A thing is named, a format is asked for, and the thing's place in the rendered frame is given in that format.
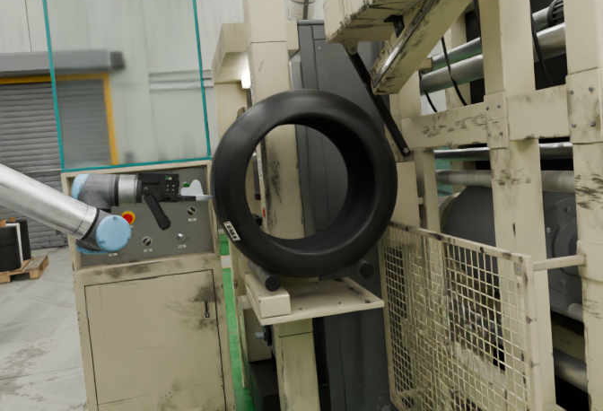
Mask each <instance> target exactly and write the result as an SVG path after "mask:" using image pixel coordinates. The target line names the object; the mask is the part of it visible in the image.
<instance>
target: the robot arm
mask: <svg viewBox="0 0 603 411"><path fill-rule="evenodd" d="M144 187H148V189H144ZM180 194H181V195H180ZM180 194H179V174H177V173H138V179H136V175H121V174H120V175H115V174H91V173H89V174H79V175H77V176H76V177H75V179H74V184H73V188H72V197H70V196H68V195H66V194H64V193H62V192H60V191H58V190H55V189H53V188H51V187H49V186H47V185H45V184H43V183H40V182H38V181H36V180H35V179H32V178H30V177H28V176H25V175H23V174H21V173H20V172H18V171H15V170H13V169H10V168H8V167H6V166H4V165H3V164H1V163H0V205H1V206H4V207H7V208H9V209H11V210H14V211H15V212H17V213H20V214H23V215H25V216H28V217H30V218H31V219H34V220H36V221H38V222H41V223H44V224H46V225H48V226H50V227H53V228H55V229H57V230H60V231H61V232H65V233H67V234H69V235H71V236H74V237H75V238H76V241H75V246H76V251H77V252H79V253H83V254H105V253H108V252H114V251H117V250H120V249H123V248H124V247H125V246H126V245H127V244H128V242H129V240H130V237H131V228H130V225H129V223H128V222H127V221H126V220H125V219H124V218H122V217H121V216H118V215H111V207H112V206H135V205H136V203H142V200H143V196H144V200H145V202H146V203H147V205H148V206H149V208H150V209H151V211H152V213H153V215H154V217H155V219H156V220H157V221H156V222H157V223H158V226H159V227H160V228H161V229H162V230H163V231H165V230H167V229H169V228H170V224H171V222H170V218H169V217H168V216H167V215H166V214H165V213H164V212H163V210H162V208H161V206H160V204H159V203H161V202H178V201H207V200H208V199H210V198H212V196H209V195H203V191H202V188H201V184H200V182H199V181H198V180H193V181H192V183H191V185H190V187H188V188H182V189H181V191H180ZM183 194H191V195H183Z"/></svg>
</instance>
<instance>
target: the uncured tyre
mask: <svg viewBox="0 0 603 411"><path fill-rule="evenodd" d="M282 125H301V126H306V127H310V128H313V129H315V130H317V131H319V132H320V133H321V134H323V135H324V136H326V137H327V138H328V139H329V140H330V141H331V142H332V143H333V144H334V145H335V146H336V148H337V149H338V151H339V152H340V153H341V155H342V157H343V160H344V162H345V167H346V172H347V191H346V195H345V201H344V203H343V205H342V207H341V209H340V211H339V213H338V214H337V216H336V217H335V218H334V220H333V221H332V222H331V223H330V224H329V225H328V226H326V227H325V228H324V229H322V230H321V231H319V232H317V233H315V234H312V235H311V236H308V237H304V238H300V239H282V238H277V237H275V236H272V235H269V234H267V233H265V232H263V231H262V230H261V228H260V227H259V226H258V224H257V222H256V221H255V219H254V217H253V215H252V213H251V212H250V209H249V204H248V200H247V196H246V174H247V169H248V166H249V161H250V158H251V156H252V154H253V153H254V151H255V149H256V148H257V146H258V144H259V143H260V142H261V140H262V139H263V138H264V137H265V136H266V135H267V134H268V133H269V132H270V131H272V130H273V129H274V128H276V127H278V126H282ZM210 195H211V196H212V198H211V200H212V204H213V208H214V212H215V215H216V217H217V219H218V221H219V223H220V225H221V226H222V228H223V230H224V232H225V233H226V235H227V236H228V238H229V239H230V241H231V242H232V243H233V245H234V246H235V247H236V248H237V249H238V250H239V251H240V252H241V253H242V254H243V255H244V256H245V257H246V258H248V259H249V260H250V261H252V262H253V263H255V264H256V265H258V266H260V267H262V268H264V269H265V270H268V271H270V272H273V273H275V274H278V275H284V276H289V277H296V278H310V277H318V276H324V275H330V274H333V273H335V272H338V271H340V270H342V269H345V268H347V267H349V266H351V265H352V264H354V263H355V262H357V261H358V260H359V259H361V258H362V257H364V256H365V255H366V254H367V253H368V252H369V251H370V250H371V249H372V248H373V247H374V246H375V245H376V243H377V242H378V241H379V240H380V238H381V236H382V235H383V233H384V232H385V231H386V229H387V227H388V225H389V222H390V219H391V217H392V215H393V212H394V209H395V205H396V201H397V195H398V171H397V165H396V161H395V157H394V154H393V152H392V149H391V147H390V144H389V141H388V139H387V137H386V136H385V135H384V133H383V131H382V130H381V129H380V127H379V125H378V124H377V123H376V122H375V121H374V119H373V118H372V117H371V116H370V115H369V114H368V113H366V112H365V111H364V110H363V109H361V108H360V107H359V106H357V105H356V104H354V103H353V102H351V101H350V100H348V99H346V98H344V97H341V96H339V95H337V94H334V93H332V92H325V91H321V90H314V89H296V90H289V91H285V92H279V93H276V94H273V95H271V96H268V97H266V98H265V99H263V100H261V101H259V102H257V103H256V104H254V105H253V106H251V107H250V108H249V109H247V110H246V111H245V112H244V113H242V114H241V115H240V116H239V117H238V118H237V119H236V120H235V121H234V122H233V123H232V124H231V125H230V127H229V128H228V129H227V130H226V132H225V133H224V135H223V137H222V139H221V140H220V142H219V144H218V145H217V148H216V150H215V153H214V158H213V160H212V165H211V170H210ZM226 222H230V223H231V224H232V227H233V228H234V230H235V231H236V233H237V234H238V236H239V238H240V240H236V241H233V239H232V237H231V235H230V234H229V233H228V231H227V229H226V227H225V226H224V224H223V223H226Z"/></svg>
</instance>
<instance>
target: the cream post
mask: <svg viewBox="0 0 603 411"><path fill-rule="evenodd" d="M242 4H243V13H244V23H245V33H246V39H245V40H246V42H247V52H248V59H247V60H248V62H249V80H250V78H251V77H252V75H253V83H254V93H255V98H253V99H252V95H251V99H252V106H253V105H254V104H256V103H257V102H259V101H261V100H263V99H265V98H266V97H268V96H271V95H273V94H276V93H279V92H285V91H289V90H291V89H292V87H291V77H290V67H289V57H288V47H287V42H286V41H287V38H286V28H285V17H284V0H242ZM257 157H258V158H260V160H261V170H262V179H259V185H260V195H261V205H262V210H263V209H265V212H266V217H264V216H263V224H264V232H265V233H267V234H269V235H272V236H275V237H277V238H282V239H300V238H304V227H303V217H302V198H301V188H300V177H299V167H298V157H297V147H296V137H295V127H294V125H282V126H278V127H276V128H274V129H273V130H272V131H270V132H269V133H268V134H267V135H266V136H265V137H264V138H263V139H262V140H261V142H260V143H259V144H258V146H257ZM276 276H277V277H278V278H279V280H280V282H281V286H285V285H292V284H304V283H308V282H309V278H296V277H289V276H284V275H278V274H276ZM273 330H274V340H275V358H276V368H277V377H278V387H279V397H280V406H281V411H320V406H319V387H318V377H317V367H316V357H315V346H314V336H313V326H312V318H311V319H300V320H295V321H288V322H283V323H276V324H273Z"/></svg>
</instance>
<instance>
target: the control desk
mask: <svg viewBox="0 0 603 411"><path fill-rule="evenodd" d="M211 165H212V161H210V160H205V161H195V162H175V163H164V164H154V165H145V166H134V167H124V168H113V169H103V170H93V171H73V172H64V173H61V180H62V188H63V193H64V194H66V195H68V196H70V197H72V188H73V184H74V179H75V177H76V176H77V175H79V174H89V173H91V174H115V175H120V174H121V175H136V179H138V173H177V174H179V194H180V191H181V189H182V188H188V187H190V185H191V183H192V181H193V180H198V181H199V182H200V184H201V188H202V191H203V195H209V196H211V195H210V170H211ZM180 195H181V194H180ZM159 204H160V206H161V208H162V210H163V212H164V213H165V214H166V215H167V216H168V217H169V218H170V222H171V224H170V228H169V229H167V230H165V231H163V230H162V229H161V228H160V227H159V226H158V223H157V222H156V221H157V220H156V219H155V217H154V215H153V213H152V211H151V209H150V208H149V206H148V205H147V203H146V202H145V200H144V196H143V200H142V203H136V205H135V206H112V207H111V215H118V216H121V217H122V218H124V219H125V220H126V221H127V222H128V223H129V225H130V228H131V237H130V240H129V242H128V244H127V245H126V246H125V247H124V248H123V249H120V250H117V251H114V252H108V253H105V254H83V253H79V252H77V251H76V246H75V241H76V238H75V237H74V236H71V235H69V234H67V235H68V243H69V251H70V259H71V267H72V271H74V272H73V281H74V297H75V305H76V313H77V321H78V328H79V337H80V345H81V353H82V361H83V376H84V384H85V392H86V400H87V408H88V411H236V406H235V397H234V388H233V379H232V361H231V352H230V343H229V334H228V325H227V316H226V306H225V297H224V288H223V271H222V261H221V254H220V253H221V251H220V242H219V233H218V223H217V217H216V215H215V212H214V208H213V204H212V200H211V198H210V199H208V200H207V201H178V202H161V203H159Z"/></svg>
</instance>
